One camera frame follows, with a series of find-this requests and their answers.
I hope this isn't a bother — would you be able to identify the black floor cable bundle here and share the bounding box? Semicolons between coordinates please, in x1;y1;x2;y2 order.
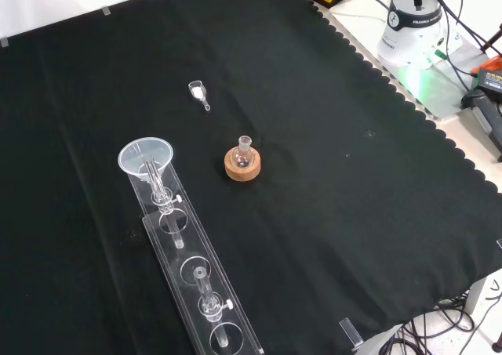
378;287;489;355

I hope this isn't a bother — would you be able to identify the clear acrylic funnel stand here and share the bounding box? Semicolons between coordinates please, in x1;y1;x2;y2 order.
125;161;265;355

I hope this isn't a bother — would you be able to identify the small glass weighing funnel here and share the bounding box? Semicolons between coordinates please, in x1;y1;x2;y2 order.
187;80;212;113

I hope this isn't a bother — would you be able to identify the glass round-bottom flask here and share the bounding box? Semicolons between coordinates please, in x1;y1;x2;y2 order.
231;135;256;168

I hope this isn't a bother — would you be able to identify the cork ring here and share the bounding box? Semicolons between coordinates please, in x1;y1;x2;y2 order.
224;146;263;183

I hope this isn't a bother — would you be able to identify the dark tripod leg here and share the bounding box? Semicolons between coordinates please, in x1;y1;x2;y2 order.
480;20;502;55

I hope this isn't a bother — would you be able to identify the metal base plate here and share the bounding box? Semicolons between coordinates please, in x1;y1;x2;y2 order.
328;0;484;121

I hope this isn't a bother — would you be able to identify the black box device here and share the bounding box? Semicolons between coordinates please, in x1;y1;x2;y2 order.
460;89;502;164

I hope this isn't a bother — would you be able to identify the translucent plastic funnel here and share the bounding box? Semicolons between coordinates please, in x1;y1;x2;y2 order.
117;136;176;199

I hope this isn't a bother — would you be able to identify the black bench cloth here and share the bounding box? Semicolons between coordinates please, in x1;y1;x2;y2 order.
0;0;502;355

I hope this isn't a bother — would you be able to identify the black power adapter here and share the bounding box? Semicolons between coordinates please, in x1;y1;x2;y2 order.
471;66;502;98

